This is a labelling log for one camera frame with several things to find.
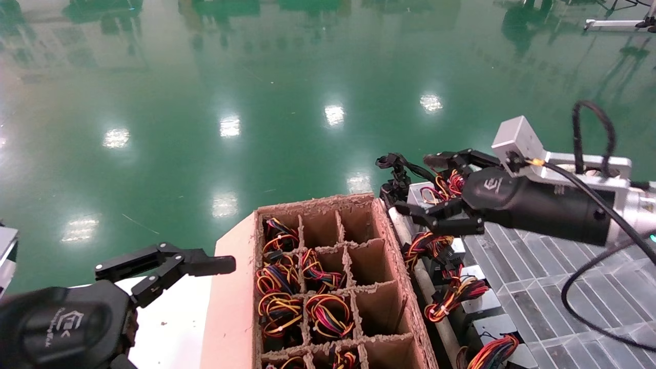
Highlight silver power supply coloured wires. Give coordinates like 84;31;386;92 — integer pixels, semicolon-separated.
458;315;539;369
424;264;503;322
419;170;466;204
403;231;467;267

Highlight thin black cable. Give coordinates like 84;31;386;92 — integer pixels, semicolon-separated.
533;159;656;339

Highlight brown divided cardboard box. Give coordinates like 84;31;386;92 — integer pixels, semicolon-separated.
200;192;441;369

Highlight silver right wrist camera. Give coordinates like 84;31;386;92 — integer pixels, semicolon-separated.
492;116;632;179

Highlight silver power supply block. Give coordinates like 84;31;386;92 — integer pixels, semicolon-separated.
407;182;436;211

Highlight power supply coloured wire bundle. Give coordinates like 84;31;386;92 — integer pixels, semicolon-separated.
256;251;300;295
328;348;359;369
262;217;302;253
300;248;348;294
306;293;355;341
258;292;305;349
264;355;308;369

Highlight thick black cable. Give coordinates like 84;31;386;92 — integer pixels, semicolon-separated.
573;100;616;177

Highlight clear plastic slotted tray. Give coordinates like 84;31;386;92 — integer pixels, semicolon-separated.
451;225;656;369

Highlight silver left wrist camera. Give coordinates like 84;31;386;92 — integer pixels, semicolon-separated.
0;225;19;298

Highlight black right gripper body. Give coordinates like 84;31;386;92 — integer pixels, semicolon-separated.
464;167;632;247

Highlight white pipe rail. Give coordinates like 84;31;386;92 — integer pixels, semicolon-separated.
387;205;462;369

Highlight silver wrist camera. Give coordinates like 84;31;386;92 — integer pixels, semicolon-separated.
0;225;19;298
492;116;632;179

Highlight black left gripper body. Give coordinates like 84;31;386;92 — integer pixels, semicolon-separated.
0;281;138;369

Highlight white metal frame base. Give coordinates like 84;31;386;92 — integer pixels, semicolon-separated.
584;15;656;34

